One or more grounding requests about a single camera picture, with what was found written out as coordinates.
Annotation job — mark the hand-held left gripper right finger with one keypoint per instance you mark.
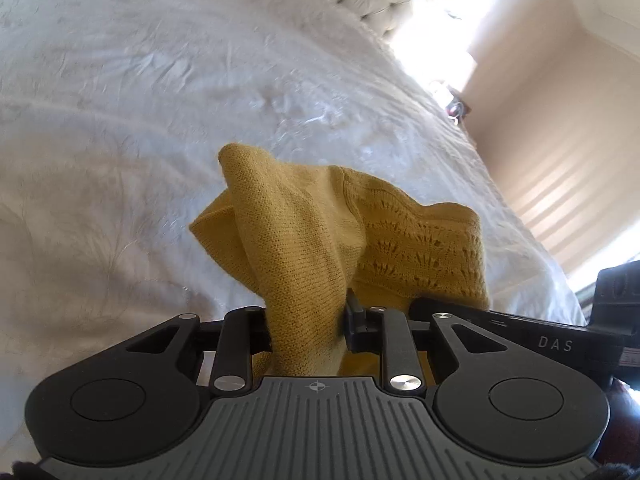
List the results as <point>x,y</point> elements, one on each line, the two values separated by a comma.
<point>396,345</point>

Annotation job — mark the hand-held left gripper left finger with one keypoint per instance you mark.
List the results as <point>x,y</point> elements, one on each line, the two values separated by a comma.
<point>235,350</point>

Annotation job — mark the mustard yellow knit sweater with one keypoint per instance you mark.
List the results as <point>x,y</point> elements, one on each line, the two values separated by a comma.
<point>300,260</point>

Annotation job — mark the person's right forearm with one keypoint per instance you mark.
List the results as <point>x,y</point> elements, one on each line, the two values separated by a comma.
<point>626,420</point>

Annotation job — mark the small dark bedside object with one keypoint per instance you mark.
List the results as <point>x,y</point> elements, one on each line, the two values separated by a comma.
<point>457,107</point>

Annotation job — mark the white embroidered bedspread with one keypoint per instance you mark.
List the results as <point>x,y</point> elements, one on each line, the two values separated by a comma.
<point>150,110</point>

